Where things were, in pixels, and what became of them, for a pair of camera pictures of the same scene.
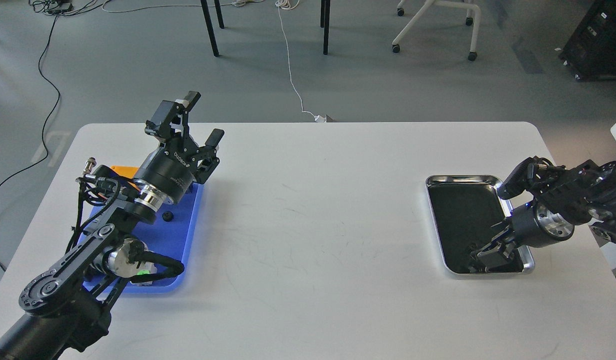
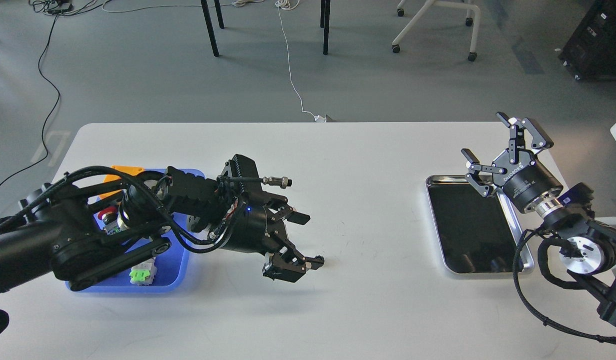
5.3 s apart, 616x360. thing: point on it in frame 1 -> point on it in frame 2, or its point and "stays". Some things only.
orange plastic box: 126,171 stays
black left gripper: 170,173 -> 258,227
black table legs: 325,10 stays
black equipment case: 598,49 stays
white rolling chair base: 421,14 stays
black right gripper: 531,226 -> 524,180
